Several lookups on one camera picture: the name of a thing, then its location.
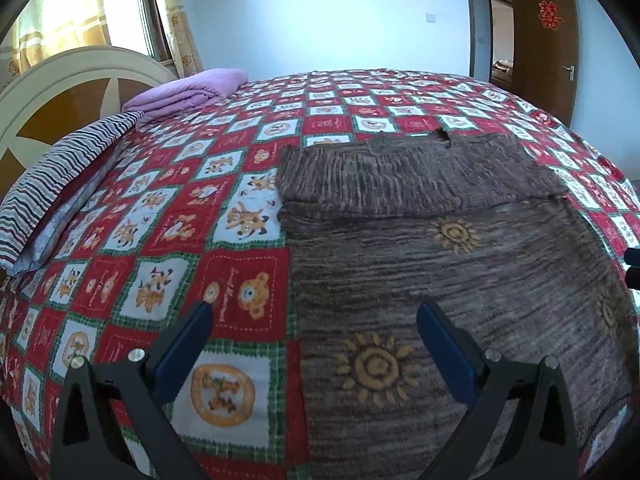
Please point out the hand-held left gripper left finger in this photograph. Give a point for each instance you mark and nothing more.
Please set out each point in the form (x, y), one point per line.
(182, 355)

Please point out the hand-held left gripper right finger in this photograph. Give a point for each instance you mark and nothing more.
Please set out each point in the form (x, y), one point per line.
(447, 355)

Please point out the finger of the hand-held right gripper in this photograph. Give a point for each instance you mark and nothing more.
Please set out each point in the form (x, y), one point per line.
(634, 255)
(635, 276)

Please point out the brown knitted sweater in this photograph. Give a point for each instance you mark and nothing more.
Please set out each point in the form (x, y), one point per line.
(450, 280)

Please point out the red checkered bear-print bedspread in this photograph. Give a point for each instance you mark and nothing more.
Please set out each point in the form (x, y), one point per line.
(165, 220)

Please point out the grey pillow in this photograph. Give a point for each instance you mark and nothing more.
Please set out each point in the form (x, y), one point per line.
(65, 221)

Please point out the brown wooden door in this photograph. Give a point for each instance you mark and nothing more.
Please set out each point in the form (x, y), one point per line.
(542, 70)

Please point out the striped pillow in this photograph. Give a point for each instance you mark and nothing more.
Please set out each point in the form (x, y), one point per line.
(50, 175)

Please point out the brown sofa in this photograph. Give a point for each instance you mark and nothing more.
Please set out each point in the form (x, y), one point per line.
(502, 71)

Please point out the red paper door decoration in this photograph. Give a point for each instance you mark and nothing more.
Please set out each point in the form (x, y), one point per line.
(549, 15)

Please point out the folded purple blanket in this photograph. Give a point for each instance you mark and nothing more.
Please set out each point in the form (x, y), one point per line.
(190, 90)

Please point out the cream and brown headboard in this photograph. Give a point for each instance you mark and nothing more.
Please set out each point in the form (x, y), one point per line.
(75, 67)

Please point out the narrow yellow curtain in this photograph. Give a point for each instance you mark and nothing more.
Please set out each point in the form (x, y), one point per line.
(180, 35)

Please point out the window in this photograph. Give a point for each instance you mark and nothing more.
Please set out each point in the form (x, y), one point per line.
(122, 5)

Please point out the wide yellow curtain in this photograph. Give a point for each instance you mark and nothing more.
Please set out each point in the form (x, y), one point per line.
(60, 15)

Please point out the brown door frame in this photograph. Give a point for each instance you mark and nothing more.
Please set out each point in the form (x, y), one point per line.
(469, 25)

